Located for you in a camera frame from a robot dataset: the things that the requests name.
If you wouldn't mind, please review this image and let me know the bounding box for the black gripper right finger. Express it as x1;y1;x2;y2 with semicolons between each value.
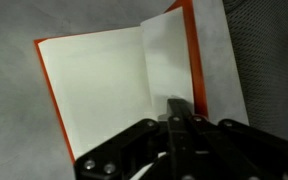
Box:
179;98;288;180

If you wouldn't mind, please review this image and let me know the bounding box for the red hardcover book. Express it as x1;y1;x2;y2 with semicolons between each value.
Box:
33;0;209;164

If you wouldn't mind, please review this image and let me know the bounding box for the dark grey patterned sofa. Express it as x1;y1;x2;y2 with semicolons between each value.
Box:
222;0;288;141

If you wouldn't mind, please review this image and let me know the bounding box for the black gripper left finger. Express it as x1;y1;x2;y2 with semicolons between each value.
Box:
73;98;182;180

